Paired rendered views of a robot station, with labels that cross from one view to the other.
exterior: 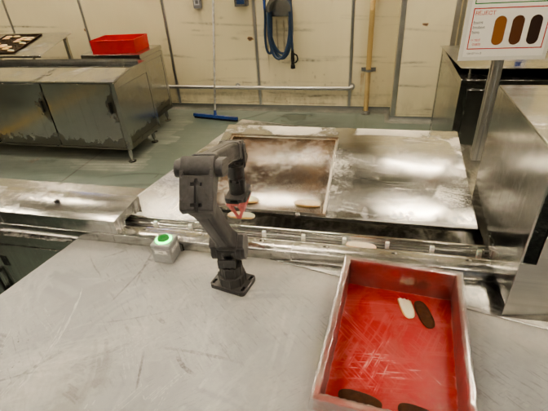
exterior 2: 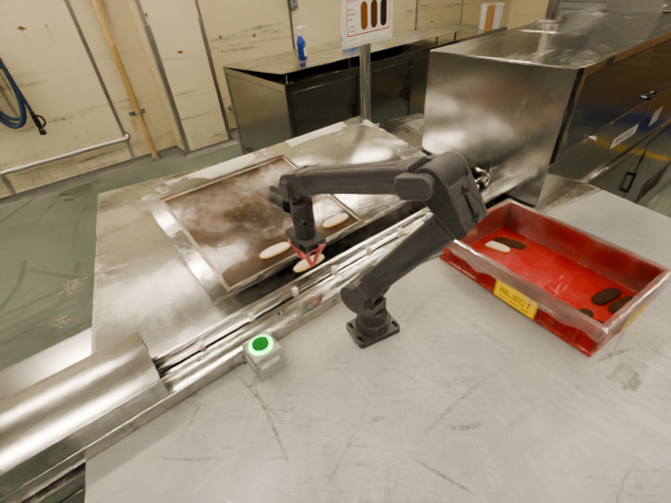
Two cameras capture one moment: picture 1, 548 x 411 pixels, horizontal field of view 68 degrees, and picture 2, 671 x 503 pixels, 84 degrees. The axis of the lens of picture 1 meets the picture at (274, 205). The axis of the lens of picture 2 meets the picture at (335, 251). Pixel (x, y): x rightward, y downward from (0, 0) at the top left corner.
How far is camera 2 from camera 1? 92 cm
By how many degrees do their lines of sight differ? 41
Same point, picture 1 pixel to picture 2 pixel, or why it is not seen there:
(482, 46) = (356, 32)
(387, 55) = (150, 92)
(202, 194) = (473, 201)
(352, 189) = not seen: hidden behind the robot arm
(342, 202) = (359, 204)
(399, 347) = (535, 271)
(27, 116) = not seen: outside the picture
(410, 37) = (171, 68)
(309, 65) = (62, 126)
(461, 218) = not seen: hidden behind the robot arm
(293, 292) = (425, 294)
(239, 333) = (449, 357)
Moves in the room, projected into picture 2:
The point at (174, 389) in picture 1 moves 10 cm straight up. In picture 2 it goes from (495, 450) to (506, 424)
